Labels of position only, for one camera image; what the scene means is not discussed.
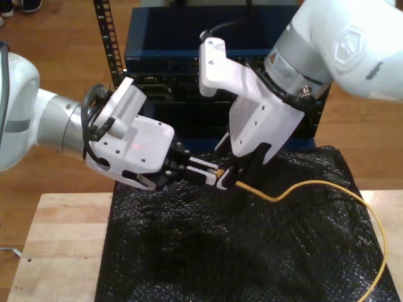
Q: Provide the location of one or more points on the blue base board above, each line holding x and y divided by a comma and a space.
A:
299, 142

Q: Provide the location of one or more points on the black rack shelf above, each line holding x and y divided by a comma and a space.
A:
195, 119

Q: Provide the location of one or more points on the black perforated rack post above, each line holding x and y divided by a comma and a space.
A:
108, 34
318, 122

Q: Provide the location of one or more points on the black bubble wrap mat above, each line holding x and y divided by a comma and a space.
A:
220, 251

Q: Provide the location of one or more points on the blue network switch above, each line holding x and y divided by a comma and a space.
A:
163, 31

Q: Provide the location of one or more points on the black rack server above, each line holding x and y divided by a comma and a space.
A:
157, 85

